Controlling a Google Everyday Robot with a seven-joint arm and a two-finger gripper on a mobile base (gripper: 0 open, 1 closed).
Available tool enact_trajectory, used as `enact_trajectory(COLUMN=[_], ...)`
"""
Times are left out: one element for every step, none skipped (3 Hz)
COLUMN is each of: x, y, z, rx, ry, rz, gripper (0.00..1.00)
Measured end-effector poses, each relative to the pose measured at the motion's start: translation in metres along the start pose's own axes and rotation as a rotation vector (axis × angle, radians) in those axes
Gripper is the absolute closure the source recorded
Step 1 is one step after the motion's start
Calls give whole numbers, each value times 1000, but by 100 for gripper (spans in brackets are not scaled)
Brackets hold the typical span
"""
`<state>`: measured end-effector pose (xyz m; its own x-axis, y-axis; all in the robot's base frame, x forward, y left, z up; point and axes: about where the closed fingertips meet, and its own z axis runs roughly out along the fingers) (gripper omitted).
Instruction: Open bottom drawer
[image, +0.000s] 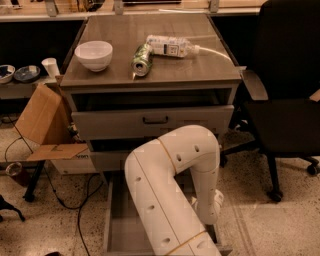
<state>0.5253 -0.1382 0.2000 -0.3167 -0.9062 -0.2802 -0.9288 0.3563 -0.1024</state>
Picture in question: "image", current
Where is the grey bottom drawer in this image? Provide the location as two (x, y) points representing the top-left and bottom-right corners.
(103, 170), (233, 256)

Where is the grey drawer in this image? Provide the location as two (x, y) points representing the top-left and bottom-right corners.
(103, 170), (233, 256)
(72, 105), (234, 140)

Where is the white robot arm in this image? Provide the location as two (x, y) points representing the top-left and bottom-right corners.
(125, 125), (223, 256)

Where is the grey top drawer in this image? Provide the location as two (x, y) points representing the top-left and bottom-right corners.
(72, 105), (234, 140)

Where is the grey drawer cabinet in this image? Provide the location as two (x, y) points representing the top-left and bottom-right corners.
(61, 14), (240, 172)

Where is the white ceramic bowl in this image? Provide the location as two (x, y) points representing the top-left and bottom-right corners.
(74, 41), (113, 72)

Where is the brown cardboard box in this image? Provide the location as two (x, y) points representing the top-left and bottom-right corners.
(16, 83), (96, 175)

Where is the black office chair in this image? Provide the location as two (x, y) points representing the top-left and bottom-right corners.
(221, 0), (320, 202)

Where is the white paper cup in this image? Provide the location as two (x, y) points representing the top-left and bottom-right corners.
(41, 58), (60, 78)

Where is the dark blue small bowl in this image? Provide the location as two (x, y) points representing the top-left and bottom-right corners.
(14, 65), (41, 83)

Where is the dark red cup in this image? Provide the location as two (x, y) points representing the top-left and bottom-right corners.
(6, 162), (30, 187)

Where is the white patterned small bowl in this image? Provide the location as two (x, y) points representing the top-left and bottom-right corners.
(0, 65), (15, 84)

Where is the white cable on cabinet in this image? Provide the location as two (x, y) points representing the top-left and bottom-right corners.
(198, 46), (234, 64)

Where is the black floor cable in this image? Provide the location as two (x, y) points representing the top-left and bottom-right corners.
(3, 114), (105, 256)

